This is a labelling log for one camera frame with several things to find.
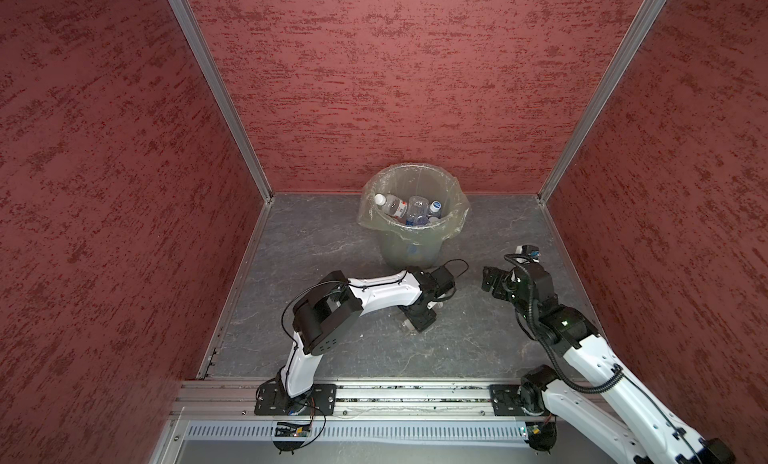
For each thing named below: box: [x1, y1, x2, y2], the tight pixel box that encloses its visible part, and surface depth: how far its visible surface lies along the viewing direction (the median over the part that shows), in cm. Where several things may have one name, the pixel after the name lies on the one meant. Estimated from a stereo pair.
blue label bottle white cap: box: [427, 200, 443, 219], surface depth 95 cm
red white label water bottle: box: [374, 193, 408, 219], surface depth 94 cm
